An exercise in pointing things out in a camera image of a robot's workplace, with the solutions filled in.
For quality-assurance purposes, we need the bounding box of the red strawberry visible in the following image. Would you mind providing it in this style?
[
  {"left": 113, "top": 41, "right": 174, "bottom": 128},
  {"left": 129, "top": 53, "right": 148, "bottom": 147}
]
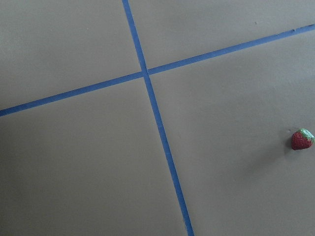
[{"left": 291, "top": 128, "right": 315, "bottom": 150}]

